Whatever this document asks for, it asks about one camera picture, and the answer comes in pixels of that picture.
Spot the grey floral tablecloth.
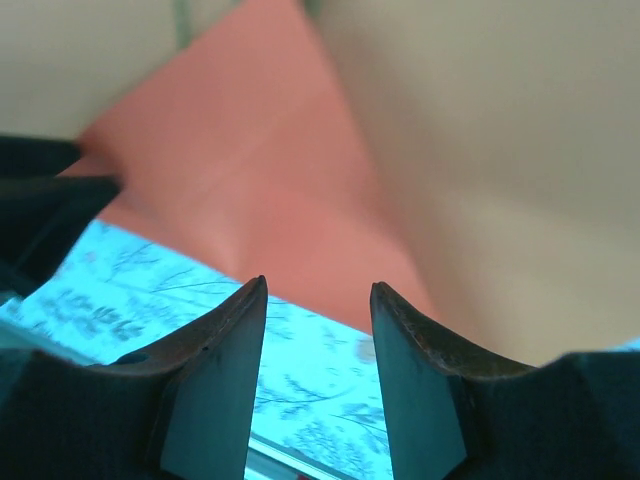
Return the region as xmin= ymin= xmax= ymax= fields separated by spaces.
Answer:
xmin=0 ymin=219 xmax=640 ymax=480

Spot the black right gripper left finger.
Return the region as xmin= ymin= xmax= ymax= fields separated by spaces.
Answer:
xmin=0 ymin=274 xmax=269 ymax=480

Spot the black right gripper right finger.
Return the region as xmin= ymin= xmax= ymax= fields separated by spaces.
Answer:
xmin=369 ymin=281 xmax=640 ymax=480

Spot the orange wrapping paper sheet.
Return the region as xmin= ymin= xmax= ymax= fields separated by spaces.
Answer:
xmin=0 ymin=0 xmax=640 ymax=366

